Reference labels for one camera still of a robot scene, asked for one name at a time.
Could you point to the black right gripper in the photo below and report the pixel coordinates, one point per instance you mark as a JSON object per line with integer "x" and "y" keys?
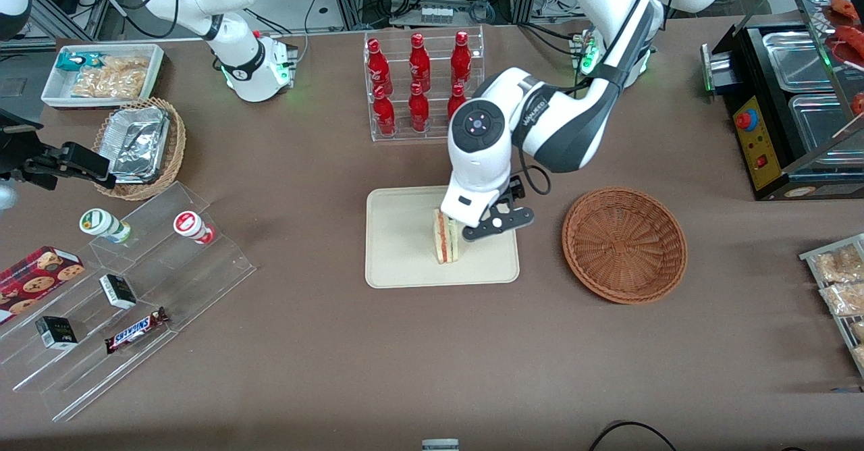
{"x": 20, "y": 156}

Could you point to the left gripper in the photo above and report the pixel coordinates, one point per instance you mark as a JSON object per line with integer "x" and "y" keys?
{"x": 517, "y": 188}

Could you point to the triangular sandwich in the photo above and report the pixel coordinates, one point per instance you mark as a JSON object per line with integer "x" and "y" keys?
{"x": 445, "y": 245}

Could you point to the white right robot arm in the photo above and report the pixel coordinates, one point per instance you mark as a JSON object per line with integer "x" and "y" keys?
{"x": 236, "y": 46}

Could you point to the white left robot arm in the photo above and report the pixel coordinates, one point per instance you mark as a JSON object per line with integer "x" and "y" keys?
{"x": 560, "y": 120}

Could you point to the aluminium foil tray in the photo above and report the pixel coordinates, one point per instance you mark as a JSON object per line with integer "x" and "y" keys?
{"x": 138, "y": 144}

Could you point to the beige rectangular tray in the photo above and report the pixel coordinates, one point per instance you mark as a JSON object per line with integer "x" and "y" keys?
{"x": 405, "y": 248}

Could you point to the light wicker basket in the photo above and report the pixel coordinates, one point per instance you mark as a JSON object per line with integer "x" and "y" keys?
{"x": 177, "y": 147}

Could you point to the brown round wicker basket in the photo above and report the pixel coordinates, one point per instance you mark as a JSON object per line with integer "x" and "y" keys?
{"x": 624, "y": 245}

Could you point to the tray of packaged snacks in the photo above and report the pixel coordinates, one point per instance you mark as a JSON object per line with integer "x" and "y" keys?
{"x": 844, "y": 323}

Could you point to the green capped drink bottle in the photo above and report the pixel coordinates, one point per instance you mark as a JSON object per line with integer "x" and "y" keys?
{"x": 104, "y": 224}

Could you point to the white rectangular bin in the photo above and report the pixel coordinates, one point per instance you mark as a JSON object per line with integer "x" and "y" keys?
{"x": 55, "y": 93}

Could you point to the clear acrylic bottle rack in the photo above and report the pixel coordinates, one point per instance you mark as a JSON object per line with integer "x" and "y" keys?
{"x": 405, "y": 130}

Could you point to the red soda bottle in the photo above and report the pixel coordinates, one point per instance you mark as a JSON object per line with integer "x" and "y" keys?
{"x": 456, "y": 100}
{"x": 378, "y": 66}
{"x": 384, "y": 112}
{"x": 419, "y": 63}
{"x": 418, "y": 108}
{"x": 461, "y": 59}

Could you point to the clear bag of crackers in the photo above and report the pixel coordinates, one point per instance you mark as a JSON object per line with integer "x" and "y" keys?
{"x": 115, "y": 76}

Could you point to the teal snack packet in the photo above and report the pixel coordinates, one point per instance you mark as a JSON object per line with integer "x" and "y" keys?
{"x": 75, "y": 61}

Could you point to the red cookie box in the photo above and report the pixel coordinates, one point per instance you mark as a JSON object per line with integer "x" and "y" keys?
{"x": 34, "y": 279}

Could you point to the small black white box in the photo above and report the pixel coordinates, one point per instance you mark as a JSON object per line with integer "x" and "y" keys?
{"x": 118, "y": 290}

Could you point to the red capped drink bottle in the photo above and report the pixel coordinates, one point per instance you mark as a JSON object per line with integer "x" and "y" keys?
{"x": 192, "y": 227}

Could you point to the clear acrylic step shelf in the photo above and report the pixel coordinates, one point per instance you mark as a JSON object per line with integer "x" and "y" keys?
{"x": 162, "y": 282}

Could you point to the Snickers chocolate bar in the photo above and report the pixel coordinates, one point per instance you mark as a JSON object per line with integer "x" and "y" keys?
{"x": 135, "y": 330}

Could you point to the white power strip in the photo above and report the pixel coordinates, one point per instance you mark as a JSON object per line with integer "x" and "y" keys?
{"x": 436, "y": 13}

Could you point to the small grey device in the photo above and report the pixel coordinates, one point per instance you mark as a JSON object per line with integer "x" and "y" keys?
{"x": 440, "y": 445}

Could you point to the black food warmer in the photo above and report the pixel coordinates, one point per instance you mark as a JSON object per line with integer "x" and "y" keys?
{"x": 756, "y": 140}

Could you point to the steel warmer pan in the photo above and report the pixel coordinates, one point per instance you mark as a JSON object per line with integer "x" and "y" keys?
{"x": 820, "y": 123}
{"x": 796, "y": 59}

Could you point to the clear bag of pastry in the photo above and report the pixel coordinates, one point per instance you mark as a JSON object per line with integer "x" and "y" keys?
{"x": 858, "y": 329}
{"x": 840, "y": 262}
{"x": 844, "y": 299}
{"x": 860, "y": 355}

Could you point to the red sausage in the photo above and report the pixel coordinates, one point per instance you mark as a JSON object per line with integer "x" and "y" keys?
{"x": 845, "y": 7}
{"x": 852, "y": 42}

